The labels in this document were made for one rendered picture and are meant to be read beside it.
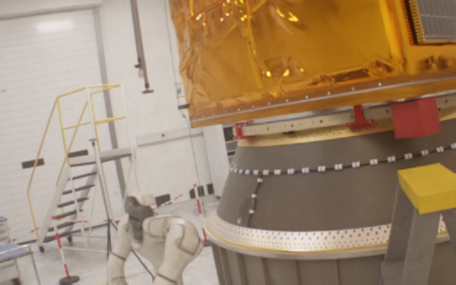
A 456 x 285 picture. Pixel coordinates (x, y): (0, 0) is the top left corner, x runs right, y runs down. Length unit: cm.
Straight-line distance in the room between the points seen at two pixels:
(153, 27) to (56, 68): 248
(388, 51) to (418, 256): 80
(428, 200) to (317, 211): 96
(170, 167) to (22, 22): 464
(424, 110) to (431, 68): 18
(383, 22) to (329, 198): 80
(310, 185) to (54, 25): 826
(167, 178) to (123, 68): 261
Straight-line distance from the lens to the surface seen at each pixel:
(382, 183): 195
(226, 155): 978
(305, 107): 211
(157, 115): 1007
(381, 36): 167
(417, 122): 170
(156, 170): 1001
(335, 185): 199
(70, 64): 961
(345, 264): 194
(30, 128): 932
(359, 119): 199
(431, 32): 175
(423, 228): 114
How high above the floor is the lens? 178
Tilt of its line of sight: 3 degrees down
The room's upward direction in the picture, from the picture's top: 10 degrees counter-clockwise
